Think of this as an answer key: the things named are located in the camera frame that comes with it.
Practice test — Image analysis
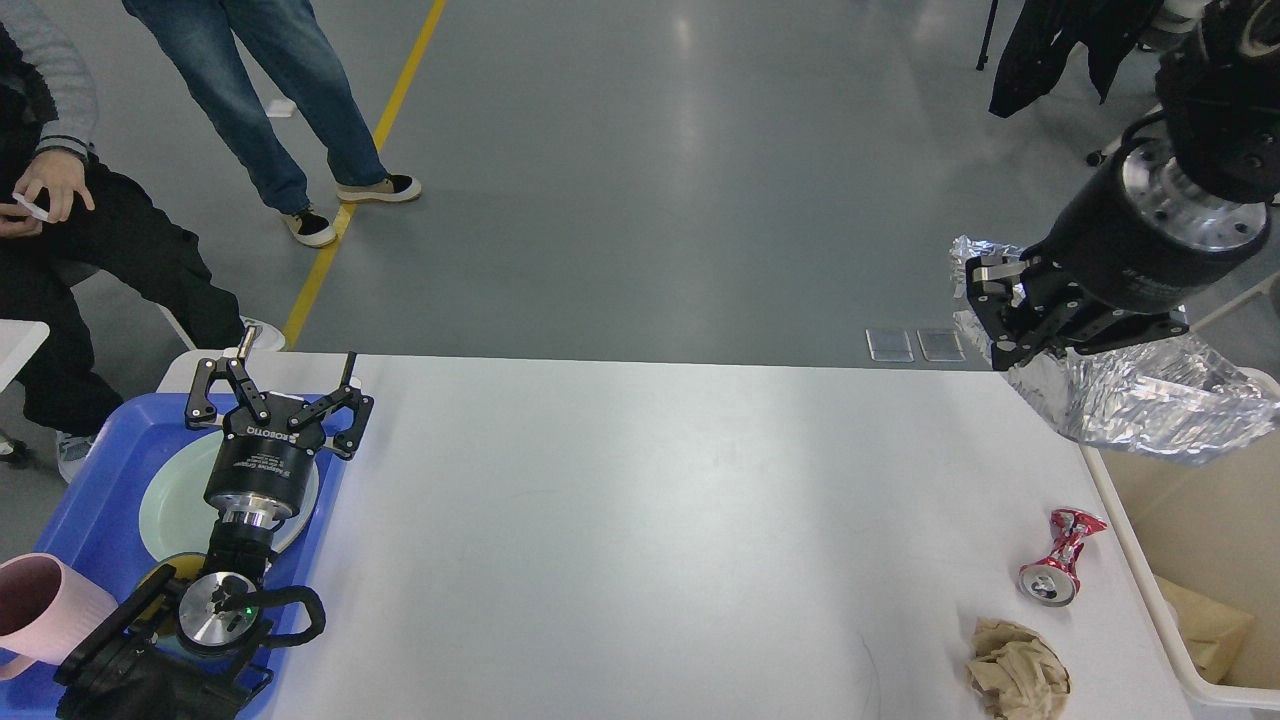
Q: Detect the white office chair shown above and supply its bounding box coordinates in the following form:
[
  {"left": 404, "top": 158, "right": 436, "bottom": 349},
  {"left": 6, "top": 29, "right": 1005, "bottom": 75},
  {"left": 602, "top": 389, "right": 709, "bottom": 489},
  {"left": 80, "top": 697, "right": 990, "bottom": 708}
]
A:
[{"left": 988, "top": 1, "right": 1208, "bottom": 118}]

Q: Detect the left floor socket plate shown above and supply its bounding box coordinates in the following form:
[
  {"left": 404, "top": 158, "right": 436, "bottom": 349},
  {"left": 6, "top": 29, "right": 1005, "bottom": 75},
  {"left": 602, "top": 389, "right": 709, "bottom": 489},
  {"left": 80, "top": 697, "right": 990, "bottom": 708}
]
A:
[{"left": 865, "top": 328, "right": 915, "bottom": 364}]

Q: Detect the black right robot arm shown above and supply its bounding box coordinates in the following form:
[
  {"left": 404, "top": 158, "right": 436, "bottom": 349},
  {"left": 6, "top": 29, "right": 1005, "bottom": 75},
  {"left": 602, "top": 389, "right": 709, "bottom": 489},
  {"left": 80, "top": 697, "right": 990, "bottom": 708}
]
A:
[{"left": 965, "top": 1, "right": 1277, "bottom": 372}]

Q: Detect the floor socket plate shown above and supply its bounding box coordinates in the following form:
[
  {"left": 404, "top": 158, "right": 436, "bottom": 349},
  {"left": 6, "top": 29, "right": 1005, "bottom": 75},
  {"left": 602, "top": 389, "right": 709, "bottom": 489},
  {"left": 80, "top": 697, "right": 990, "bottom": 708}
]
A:
[
  {"left": 916, "top": 328, "right": 966, "bottom": 363},
  {"left": 865, "top": 328, "right": 915, "bottom": 364}
]

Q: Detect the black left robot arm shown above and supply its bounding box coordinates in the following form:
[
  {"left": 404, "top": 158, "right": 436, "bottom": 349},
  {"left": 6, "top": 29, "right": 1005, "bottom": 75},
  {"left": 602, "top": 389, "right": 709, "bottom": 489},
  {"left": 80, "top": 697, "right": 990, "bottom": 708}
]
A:
[{"left": 54, "top": 331, "right": 375, "bottom": 719}]

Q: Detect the right floor socket plate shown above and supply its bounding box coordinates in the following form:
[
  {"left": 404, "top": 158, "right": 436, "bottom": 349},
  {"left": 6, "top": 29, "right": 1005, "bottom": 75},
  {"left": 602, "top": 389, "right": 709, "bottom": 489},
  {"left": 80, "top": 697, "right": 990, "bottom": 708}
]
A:
[{"left": 916, "top": 328, "right": 966, "bottom": 363}]

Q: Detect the white side table corner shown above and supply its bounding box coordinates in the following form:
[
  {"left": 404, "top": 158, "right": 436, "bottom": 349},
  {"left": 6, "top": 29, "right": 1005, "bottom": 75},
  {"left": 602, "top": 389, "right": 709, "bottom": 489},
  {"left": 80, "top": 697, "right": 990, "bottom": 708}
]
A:
[{"left": 0, "top": 319, "right": 49, "bottom": 391}]

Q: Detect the small white handheld object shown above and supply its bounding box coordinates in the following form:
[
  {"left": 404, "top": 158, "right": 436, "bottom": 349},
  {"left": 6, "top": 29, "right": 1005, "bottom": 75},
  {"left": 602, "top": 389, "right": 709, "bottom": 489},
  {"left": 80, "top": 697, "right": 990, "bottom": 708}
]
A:
[{"left": 12, "top": 192, "right": 50, "bottom": 223}]

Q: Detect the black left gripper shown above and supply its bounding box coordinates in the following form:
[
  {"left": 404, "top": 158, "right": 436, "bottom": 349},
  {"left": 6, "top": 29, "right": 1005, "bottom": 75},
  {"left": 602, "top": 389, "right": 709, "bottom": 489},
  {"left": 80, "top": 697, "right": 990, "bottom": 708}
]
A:
[{"left": 186, "top": 327, "right": 376, "bottom": 529}]

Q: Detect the person in blue jeans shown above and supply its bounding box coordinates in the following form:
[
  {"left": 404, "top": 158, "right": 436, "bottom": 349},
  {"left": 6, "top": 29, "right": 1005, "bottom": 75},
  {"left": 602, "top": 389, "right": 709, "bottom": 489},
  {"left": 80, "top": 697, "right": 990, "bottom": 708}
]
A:
[{"left": 122, "top": 0, "right": 422, "bottom": 249}]

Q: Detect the grey table leg at right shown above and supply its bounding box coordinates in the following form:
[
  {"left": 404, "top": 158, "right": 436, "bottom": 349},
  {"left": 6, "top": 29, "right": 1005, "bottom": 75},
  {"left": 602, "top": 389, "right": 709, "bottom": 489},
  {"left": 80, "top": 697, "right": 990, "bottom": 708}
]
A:
[{"left": 1190, "top": 272, "right": 1279, "bottom": 332}]

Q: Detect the beige napkin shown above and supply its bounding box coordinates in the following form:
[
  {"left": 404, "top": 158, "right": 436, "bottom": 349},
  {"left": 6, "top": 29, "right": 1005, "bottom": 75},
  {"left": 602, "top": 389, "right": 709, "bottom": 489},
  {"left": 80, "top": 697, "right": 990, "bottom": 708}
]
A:
[{"left": 965, "top": 618, "right": 1073, "bottom": 719}]

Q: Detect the dark teal mug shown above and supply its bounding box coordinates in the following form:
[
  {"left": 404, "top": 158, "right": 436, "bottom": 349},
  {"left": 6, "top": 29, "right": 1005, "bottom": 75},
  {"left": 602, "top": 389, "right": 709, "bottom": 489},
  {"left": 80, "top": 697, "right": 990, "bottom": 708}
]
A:
[{"left": 131, "top": 552, "right": 216, "bottom": 661}]

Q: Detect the seated person at left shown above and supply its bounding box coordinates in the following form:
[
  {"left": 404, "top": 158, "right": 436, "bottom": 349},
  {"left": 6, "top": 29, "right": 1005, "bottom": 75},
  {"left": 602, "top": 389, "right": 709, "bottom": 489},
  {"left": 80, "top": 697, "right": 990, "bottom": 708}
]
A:
[{"left": 1, "top": 1, "right": 285, "bottom": 480}]

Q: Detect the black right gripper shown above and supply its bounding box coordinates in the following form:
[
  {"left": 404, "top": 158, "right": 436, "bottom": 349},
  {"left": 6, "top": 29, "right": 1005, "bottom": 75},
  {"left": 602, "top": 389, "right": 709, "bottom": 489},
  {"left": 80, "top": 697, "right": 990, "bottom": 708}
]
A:
[{"left": 965, "top": 140, "right": 1274, "bottom": 372}]

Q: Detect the mint green plate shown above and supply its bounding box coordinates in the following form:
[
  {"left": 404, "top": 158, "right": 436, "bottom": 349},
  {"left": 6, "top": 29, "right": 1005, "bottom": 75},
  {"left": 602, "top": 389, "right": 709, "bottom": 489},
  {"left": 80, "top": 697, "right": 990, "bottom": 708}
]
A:
[{"left": 138, "top": 432, "right": 321, "bottom": 561}]

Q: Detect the crushed red soda can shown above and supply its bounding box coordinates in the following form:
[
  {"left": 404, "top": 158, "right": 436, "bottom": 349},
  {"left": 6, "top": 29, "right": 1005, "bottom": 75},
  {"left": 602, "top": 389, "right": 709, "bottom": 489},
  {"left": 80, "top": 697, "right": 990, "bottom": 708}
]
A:
[{"left": 1018, "top": 507, "right": 1108, "bottom": 607}]

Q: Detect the pink plate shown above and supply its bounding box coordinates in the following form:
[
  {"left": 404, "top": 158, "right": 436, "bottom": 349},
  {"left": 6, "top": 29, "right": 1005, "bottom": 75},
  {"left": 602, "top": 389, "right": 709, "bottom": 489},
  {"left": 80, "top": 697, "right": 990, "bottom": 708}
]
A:
[{"left": 271, "top": 459, "right": 321, "bottom": 553}]

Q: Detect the white plastic bin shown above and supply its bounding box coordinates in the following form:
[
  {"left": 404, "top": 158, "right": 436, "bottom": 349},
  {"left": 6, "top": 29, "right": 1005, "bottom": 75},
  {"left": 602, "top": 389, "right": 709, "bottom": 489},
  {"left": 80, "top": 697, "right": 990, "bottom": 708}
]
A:
[{"left": 1082, "top": 433, "right": 1279, "bottom": 712}]

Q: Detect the pink mug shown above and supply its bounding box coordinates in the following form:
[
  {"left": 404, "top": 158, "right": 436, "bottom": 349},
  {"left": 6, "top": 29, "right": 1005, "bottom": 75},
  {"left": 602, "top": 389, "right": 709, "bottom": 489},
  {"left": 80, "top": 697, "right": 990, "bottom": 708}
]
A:
[{"left": 1, "top": 553, "right": 118, "bottom": 682}]

